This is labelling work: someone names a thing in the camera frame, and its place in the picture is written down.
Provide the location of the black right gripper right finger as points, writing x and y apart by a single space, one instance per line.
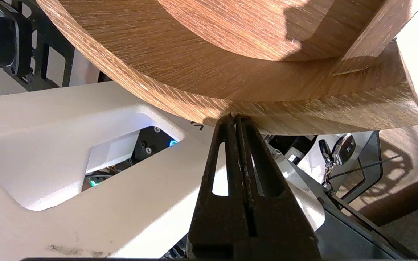
281 232

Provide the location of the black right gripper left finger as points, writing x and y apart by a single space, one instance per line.
223 224

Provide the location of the round wooden table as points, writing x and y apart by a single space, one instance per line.
194 54

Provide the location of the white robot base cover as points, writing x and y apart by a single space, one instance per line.
31 145

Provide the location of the small black key fob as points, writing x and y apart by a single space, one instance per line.
324 150

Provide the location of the silver black key fob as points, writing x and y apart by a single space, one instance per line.
344 149

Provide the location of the dark brown bed plinth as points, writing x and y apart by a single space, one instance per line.
412 197

